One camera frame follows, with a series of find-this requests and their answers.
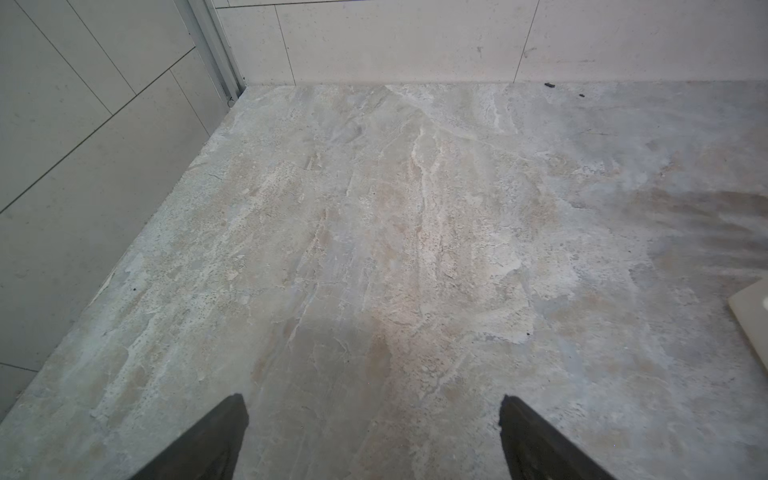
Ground grey metal corner post left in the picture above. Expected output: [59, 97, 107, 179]
[174, 0, 246, 107]

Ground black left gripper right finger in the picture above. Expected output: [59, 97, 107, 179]
[499, 395, 615, 480]

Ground white perforated plastic bin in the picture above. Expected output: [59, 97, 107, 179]
[728, 278, 768, 368]

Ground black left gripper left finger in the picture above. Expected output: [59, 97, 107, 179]
[131, 393, 249, 480]

